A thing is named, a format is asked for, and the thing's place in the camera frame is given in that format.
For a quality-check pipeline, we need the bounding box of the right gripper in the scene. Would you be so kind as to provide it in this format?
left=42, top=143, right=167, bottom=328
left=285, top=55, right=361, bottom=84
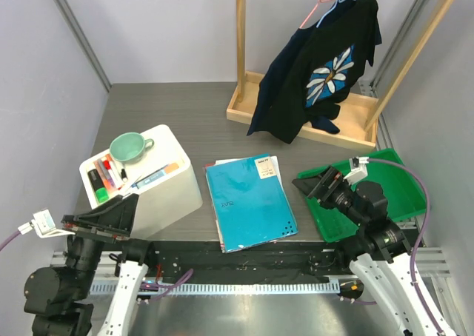
left=293, top=164, right=367, bottom=226

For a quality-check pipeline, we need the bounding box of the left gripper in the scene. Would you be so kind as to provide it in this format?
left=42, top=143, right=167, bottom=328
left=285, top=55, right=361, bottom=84
left=61, top=189, right=138, bottom=297

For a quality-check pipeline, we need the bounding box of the black flower print t shirt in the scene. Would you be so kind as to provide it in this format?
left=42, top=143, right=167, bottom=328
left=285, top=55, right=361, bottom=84
left=262, top=0, right=382, bottom=144

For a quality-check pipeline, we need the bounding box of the light blue hanger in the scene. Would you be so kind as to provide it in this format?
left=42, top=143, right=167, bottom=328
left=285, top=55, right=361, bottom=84
left=316, top=0, right=356, bottom=28

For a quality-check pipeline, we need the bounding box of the navy blue t shirt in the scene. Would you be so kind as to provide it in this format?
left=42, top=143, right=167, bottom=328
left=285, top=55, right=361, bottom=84
left=247, top=27, right=313, bottom=136

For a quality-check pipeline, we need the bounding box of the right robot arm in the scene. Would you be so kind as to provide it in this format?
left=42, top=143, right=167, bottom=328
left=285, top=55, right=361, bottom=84
left=293, top=163, right=456, bottom=335

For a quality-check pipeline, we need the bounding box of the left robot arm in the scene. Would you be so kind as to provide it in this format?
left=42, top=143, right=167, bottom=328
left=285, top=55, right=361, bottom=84
left=24, top=194, right=158, bottom=335

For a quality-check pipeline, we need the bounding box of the green black highlighter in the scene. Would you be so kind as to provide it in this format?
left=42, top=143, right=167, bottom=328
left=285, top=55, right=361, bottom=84
left=87, top=169, right=109, bottom=204

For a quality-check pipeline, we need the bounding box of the orange marker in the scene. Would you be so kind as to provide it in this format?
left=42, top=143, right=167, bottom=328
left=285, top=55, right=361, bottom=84
left=93, top=159, right=115, bottom=193

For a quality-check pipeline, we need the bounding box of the white storage box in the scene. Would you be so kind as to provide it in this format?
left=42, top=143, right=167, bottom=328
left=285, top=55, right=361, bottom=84
left=79, top=124, right=203, bottom=240

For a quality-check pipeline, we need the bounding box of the red marker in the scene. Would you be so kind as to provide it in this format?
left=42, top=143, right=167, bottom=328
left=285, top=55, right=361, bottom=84
left=101, top=157, right=122, bottom=190

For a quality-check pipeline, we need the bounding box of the teal notebook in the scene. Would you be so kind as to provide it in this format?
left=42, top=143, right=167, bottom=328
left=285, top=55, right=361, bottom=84
left=204, top=152, right=299, bottom=254

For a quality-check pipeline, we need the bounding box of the mint green cup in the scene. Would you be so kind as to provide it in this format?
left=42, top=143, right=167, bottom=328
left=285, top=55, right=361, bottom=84
left=109, top=132, right=155, bottom=164

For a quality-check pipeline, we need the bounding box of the wooden clothes rack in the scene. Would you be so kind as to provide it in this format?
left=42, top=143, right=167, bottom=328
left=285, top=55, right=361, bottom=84
left=226, top=0, right=454, bottom=153

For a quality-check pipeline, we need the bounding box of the green plastic tray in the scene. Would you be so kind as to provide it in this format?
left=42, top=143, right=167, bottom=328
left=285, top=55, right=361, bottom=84
left=297, top=149, right=430, bottom=242

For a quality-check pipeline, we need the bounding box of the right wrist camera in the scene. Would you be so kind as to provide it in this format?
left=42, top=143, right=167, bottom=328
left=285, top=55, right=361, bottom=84
left=344, top=157, right=369, bottom=185

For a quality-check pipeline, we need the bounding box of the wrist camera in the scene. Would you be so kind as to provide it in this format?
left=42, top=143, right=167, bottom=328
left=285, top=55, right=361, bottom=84
left=344, top=157, right=369, bottom=185
left=17, top=209, right=75, bottom=239

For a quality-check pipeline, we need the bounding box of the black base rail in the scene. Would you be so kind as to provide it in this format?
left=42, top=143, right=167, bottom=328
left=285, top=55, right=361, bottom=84
left=146, top=241, right=351, bottom=285

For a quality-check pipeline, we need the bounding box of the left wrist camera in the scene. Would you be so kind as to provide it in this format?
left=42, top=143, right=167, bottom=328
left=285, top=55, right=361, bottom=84
left=17, top=209, right=75, bottom=239

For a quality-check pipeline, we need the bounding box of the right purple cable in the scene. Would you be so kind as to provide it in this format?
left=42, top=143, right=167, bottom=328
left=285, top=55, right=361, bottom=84
left=366, top=158, right=445, bottom=336

